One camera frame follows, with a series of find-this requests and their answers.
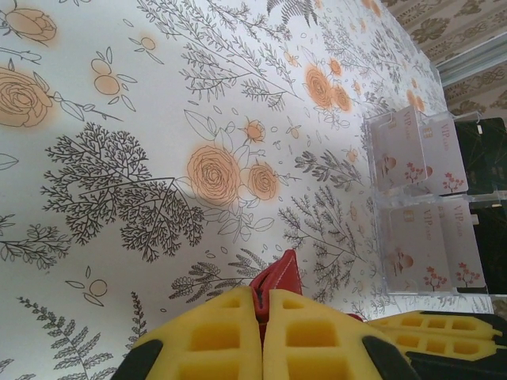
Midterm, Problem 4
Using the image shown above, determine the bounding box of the white VIP card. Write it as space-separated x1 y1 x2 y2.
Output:
436 199 487 290
389 205 453 293
418 116 469 196
370 107 433 196

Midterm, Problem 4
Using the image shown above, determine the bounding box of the red leather card holder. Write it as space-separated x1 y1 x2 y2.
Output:
248 248 368 324

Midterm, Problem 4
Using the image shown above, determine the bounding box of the black card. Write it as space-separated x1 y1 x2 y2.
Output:
452 116 507 196
467 207 507 296

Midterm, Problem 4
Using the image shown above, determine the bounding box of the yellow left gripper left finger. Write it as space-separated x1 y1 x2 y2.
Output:
129 287 263 380

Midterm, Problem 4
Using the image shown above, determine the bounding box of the aluminium corner post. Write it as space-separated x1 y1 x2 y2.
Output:
431 33 507 80

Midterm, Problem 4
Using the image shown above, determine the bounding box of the clear acrylic card stand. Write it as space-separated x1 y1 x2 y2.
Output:
362 108 507 308

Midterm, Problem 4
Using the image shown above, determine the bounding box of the floral tablecloth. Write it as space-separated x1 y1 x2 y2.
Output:
0 0 494 380

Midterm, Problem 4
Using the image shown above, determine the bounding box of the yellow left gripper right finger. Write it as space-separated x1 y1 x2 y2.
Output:
261 288 402 380

